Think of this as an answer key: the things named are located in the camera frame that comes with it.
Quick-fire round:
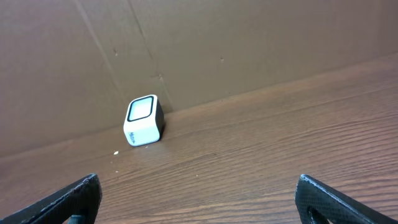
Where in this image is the white barcode scanner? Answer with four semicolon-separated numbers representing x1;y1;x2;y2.
123;95;165;147

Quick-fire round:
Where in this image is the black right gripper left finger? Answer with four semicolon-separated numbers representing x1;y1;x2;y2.
1;173;102;224

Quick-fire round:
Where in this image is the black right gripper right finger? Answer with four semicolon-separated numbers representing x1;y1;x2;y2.
294;174;397;224

